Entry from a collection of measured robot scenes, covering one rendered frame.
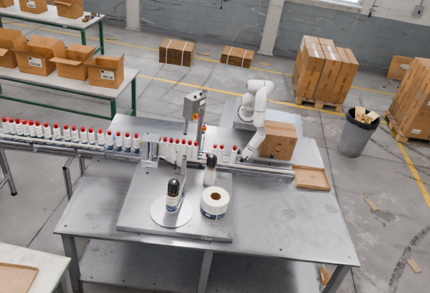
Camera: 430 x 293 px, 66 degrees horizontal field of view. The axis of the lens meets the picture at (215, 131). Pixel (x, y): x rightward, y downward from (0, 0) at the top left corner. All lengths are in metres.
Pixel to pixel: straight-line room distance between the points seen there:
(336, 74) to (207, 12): 3.44
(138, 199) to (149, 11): 6.28
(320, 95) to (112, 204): 4.36
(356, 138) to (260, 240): 2.81
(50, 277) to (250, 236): 1.30
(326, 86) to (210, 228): 4.13
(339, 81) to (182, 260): 4.11
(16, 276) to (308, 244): 1.89
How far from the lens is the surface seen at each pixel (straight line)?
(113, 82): 4.11
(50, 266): 2.41
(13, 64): 4.75
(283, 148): 3.11
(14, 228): 3.76
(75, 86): 4.23
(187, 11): 8.08
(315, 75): 5.90
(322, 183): 3.13
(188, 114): 2.66
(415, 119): 5.86
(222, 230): 2.42
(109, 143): 2.94
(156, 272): 2.98
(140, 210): 2.50
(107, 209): 2.59
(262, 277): 3.09
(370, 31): 8.23
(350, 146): 5.04
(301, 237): 2.63
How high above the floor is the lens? 2.75
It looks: 35 degrees down
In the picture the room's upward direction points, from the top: 9 degrees clockwise
